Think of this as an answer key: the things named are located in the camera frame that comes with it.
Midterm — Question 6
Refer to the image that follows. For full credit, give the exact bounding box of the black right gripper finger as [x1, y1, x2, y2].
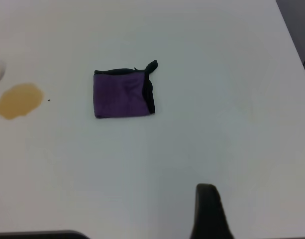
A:
[189, 183, 235, 239]

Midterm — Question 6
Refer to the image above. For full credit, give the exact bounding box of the purple cloth with black trim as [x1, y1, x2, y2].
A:
[93, 59, 159, 120]

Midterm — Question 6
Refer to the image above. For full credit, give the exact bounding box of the brown coffee spill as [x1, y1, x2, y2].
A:
[0, 82, 45, 121]

